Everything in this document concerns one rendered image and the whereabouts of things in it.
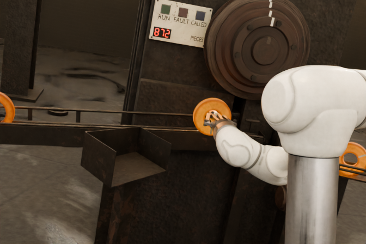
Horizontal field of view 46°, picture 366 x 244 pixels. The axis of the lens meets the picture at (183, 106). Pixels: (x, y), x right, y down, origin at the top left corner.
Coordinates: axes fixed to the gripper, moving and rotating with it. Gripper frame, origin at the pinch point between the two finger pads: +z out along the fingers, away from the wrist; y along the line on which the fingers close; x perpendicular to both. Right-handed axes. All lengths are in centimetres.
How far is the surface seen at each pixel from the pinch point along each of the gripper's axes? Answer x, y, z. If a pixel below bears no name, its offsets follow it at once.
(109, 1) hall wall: -20, -52, 628
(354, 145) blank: -7, 69, 4
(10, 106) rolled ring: -16, -82, 21
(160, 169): -22.9, -18.4, -8.7
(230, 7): 40.9, 3.2, 20.8
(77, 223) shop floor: -86, -48, 45
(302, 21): 41, 36, 21
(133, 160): -23.6, -28.6, -2.6
